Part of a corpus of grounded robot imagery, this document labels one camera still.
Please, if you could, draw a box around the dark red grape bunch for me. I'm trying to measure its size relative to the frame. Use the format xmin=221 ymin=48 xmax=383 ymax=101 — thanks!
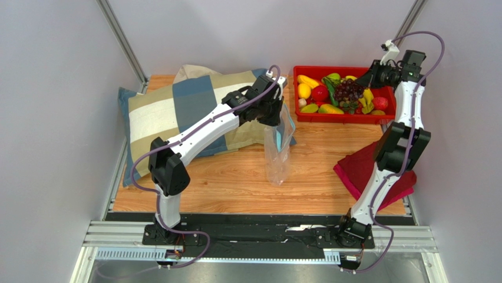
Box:
xmin=335 ymin=78 xmax=365 ymax=111

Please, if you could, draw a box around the clear zip top bag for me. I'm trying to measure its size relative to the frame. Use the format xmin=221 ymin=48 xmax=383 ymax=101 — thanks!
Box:
xmin=264 ymin=104 xmax=296 ymax=186

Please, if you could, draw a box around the red apple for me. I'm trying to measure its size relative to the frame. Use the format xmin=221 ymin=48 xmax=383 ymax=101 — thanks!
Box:
xmin=311 ymin=85 xmax=329 ymax=102

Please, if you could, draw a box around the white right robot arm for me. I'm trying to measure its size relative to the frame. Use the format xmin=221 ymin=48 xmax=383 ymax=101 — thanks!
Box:
xmin=336 ymin=59 xmax=431 ymax=247

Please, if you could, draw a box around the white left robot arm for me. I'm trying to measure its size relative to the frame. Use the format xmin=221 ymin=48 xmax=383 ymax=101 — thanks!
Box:
xmin=148 ymin=71 xmax=287 ymax=232

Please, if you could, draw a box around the yellow banana bunch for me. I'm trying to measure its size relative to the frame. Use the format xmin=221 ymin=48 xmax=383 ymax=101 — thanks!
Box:
xmin=344 ymin=75 xmax=374 ymax=114

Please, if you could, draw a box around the red strawberry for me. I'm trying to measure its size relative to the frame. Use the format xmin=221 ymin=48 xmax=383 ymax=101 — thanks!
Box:
xmin=372 ymin=97 xmax=389 ymax=111

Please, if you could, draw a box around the white garlic bulb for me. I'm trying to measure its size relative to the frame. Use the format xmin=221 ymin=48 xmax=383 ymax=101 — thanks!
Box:
xmin=298 ymin=98 xmax=308 ymax=109

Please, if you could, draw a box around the yellow lemon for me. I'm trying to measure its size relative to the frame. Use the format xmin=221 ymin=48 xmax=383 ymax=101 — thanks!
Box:
xmin=297 ymin=83 xmax=312 ymax=100

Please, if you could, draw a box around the green yellow mango slice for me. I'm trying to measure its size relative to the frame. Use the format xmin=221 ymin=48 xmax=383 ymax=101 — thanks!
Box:
xmin=300 ymin=104 xmax=319 ymax=114

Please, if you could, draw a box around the yellow starfruit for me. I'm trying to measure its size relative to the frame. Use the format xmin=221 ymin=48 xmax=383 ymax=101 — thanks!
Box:
xmin=296 ymin=75 xmax=321 ymax=89

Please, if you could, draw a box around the red plastic fruit bin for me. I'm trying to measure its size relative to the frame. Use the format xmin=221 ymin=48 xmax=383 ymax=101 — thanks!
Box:
xmin=293 ymin=65 xmax=396 ymax=124

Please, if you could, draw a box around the dark red folded cloth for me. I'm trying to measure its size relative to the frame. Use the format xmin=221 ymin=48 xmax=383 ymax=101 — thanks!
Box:
xmin=333 ymin=142 xmax=417 ymax=210

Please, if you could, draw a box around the checked blue beige pillow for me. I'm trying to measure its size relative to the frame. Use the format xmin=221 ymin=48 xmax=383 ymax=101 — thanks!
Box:
xmin=117 ymin=64 xmax=298 ymax=187

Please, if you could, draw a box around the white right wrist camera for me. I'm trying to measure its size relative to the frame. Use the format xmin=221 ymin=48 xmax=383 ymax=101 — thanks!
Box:
xmin=380 ymin=40 xmax=399 ymax=65

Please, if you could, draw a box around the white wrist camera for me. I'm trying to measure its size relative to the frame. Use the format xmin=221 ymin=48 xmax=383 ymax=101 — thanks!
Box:
xmin=380 ymin=40 xmax=399 ymax=65
xmin=265 ymin=70 xmax=288 ymax=89

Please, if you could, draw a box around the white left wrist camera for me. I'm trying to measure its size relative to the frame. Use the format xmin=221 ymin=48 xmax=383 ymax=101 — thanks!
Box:
xmin=265 ymin=70 xmax=288 ymax=89

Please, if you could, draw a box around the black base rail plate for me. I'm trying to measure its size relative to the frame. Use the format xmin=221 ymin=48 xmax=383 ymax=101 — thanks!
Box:
xmin=105 ymin=212 xmax=417 ymax=262

